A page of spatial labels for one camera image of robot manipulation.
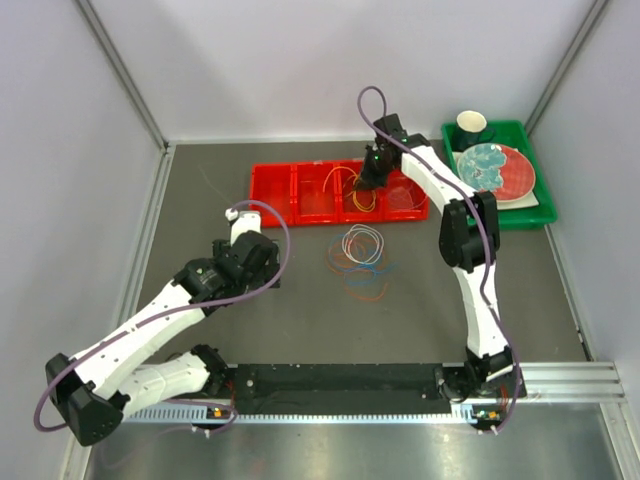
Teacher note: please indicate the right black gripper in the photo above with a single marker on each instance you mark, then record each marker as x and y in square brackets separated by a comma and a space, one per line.
[367, 181]

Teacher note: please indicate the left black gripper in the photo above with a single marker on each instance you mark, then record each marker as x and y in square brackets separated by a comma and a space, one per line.
[268, 273]

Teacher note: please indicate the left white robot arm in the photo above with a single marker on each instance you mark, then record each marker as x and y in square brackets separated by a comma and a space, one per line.
[98, 388]

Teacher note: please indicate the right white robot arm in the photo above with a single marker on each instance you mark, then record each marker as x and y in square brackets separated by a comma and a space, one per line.
[468, 242]

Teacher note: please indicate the red bin far left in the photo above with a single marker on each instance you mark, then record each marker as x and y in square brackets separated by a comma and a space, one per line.
[272, 184]

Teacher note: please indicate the blue patterned plate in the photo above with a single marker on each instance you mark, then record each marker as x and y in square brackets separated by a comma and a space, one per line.
[480, 167]

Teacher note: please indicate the dark green paper cup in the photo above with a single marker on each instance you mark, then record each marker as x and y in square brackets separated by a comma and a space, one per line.
[471, 128]

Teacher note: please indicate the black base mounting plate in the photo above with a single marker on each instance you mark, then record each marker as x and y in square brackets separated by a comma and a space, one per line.
[337, 388]

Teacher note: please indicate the red round plate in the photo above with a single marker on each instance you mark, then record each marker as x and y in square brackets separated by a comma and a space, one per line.
[518, 176]

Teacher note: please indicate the green plastic tray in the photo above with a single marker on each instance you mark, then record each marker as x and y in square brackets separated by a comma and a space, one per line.
[512, 134]

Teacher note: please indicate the white square board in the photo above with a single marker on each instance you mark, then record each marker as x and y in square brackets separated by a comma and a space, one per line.
[526, 201]

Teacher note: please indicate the slotted grey cable duct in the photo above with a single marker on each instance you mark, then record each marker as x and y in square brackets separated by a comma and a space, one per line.
[204, 414]

